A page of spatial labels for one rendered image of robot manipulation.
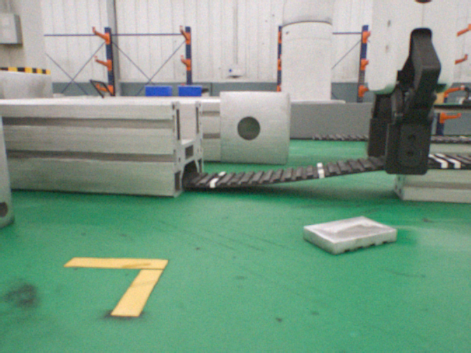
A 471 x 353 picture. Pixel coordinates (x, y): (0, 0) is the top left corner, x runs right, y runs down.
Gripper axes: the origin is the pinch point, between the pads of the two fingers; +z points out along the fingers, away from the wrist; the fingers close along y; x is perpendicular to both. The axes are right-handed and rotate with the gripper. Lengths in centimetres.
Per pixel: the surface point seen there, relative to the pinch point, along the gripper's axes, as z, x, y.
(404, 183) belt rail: 2.7, -0.8, -1.2
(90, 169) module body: 1.7, 27.2, -4.9
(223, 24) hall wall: -149, 177, 752
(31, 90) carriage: -6, 51, 19
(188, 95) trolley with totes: -6, 110, 288
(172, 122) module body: -2.6, 19.6, -3.8
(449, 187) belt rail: 2.8, -4.6, -1.2
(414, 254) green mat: 4.1, 1.5, -13.9
